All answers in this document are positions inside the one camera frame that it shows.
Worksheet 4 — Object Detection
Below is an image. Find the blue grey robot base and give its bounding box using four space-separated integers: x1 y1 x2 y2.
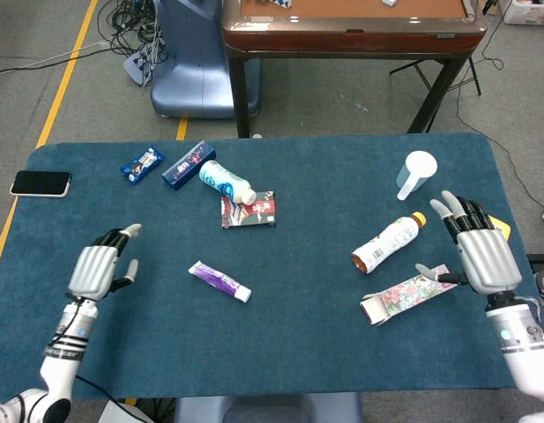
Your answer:
173 391 365 423

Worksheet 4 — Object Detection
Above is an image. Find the white bottle with blue print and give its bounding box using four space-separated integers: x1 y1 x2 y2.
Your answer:
198 160 258 206

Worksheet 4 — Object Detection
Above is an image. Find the yellow lidded green container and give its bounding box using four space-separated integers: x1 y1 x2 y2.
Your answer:
489 214 512 241

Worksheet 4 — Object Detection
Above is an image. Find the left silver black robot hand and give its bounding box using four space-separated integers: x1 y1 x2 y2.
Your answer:
67 222 144 302

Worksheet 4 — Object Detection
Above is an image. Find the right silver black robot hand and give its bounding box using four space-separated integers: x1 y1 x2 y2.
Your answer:
414 189 523 296

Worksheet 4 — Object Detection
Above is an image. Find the floral long box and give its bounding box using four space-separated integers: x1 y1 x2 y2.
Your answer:
359 263 458 328

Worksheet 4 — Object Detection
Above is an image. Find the purple white tube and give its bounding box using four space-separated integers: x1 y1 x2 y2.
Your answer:
188 260 253 303

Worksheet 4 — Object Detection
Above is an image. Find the dark blue rectangular box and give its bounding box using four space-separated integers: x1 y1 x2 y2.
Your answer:
160 139 218 191

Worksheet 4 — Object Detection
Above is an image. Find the white orange-capped bottle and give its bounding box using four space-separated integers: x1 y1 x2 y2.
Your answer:
351 211 428 275

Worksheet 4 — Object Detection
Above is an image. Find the black smartphone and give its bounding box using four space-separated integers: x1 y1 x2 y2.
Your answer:
9 170 73 198

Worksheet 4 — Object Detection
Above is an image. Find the brown wooden mahjong table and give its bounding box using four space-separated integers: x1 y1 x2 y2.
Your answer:
221 0 488 138

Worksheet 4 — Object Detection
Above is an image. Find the blue felt table cloth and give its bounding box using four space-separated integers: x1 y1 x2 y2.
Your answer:
0 132 544 400

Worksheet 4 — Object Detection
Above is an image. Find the grey power strip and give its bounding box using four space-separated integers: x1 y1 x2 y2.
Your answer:
123 41 160 86

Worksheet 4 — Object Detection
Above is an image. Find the white storage box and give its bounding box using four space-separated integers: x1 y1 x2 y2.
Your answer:
503 0 544 26

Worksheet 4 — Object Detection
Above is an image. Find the red black card box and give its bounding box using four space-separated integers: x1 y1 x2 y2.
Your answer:
220 189 278 230

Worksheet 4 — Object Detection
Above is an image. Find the pale blue handled plastic cup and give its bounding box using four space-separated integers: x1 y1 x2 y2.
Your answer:
396 150 439 202

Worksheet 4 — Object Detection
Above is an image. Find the black cable bundle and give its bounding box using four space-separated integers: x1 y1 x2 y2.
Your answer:
97 0 169 85

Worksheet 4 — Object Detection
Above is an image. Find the blue grey machine pedestal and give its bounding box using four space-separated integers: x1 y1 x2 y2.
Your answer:
150 0 262 119

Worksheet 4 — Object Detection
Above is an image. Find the blue cookie snack packet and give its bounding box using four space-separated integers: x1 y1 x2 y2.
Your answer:
120 146 166 185

